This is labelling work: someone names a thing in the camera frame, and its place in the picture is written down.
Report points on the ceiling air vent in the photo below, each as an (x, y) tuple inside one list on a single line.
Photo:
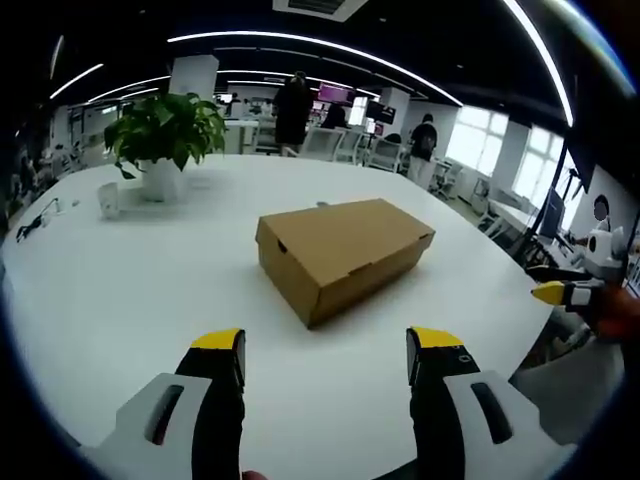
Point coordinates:
[(320, 7)]

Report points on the person's right hand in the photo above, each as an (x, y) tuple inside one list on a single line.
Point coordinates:
[(622, 312)]

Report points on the pink computer screen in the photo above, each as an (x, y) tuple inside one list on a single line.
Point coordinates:
[(334, 92)]

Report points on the person's left hand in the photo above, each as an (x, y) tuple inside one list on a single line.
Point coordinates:
[(256, 475)]

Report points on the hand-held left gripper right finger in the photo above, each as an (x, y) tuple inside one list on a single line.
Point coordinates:
[(440, 400)]

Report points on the brown cardboard shoe box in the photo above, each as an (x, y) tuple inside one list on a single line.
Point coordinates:
[(340, 240)]

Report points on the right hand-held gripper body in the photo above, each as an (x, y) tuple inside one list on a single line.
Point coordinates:
[(602, 250)]

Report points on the small white cup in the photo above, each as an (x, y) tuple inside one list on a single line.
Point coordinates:
[(108, 200)]

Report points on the dark computer monitor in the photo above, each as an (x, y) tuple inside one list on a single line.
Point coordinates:
[(551, 215)]

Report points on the grey chair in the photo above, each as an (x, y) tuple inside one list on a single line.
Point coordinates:
[(570, 395)]

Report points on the long ceiling light strip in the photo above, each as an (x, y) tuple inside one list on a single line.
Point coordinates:
[(545, 60), (320, 44)]

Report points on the green potted plant white pot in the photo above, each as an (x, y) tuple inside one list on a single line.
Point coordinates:
[(162, 130)]

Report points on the white office chair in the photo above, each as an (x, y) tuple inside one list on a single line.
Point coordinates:
[(385, 152), (320, 142)]

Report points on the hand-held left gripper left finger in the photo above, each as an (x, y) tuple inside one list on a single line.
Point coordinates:
[(210, 400)]

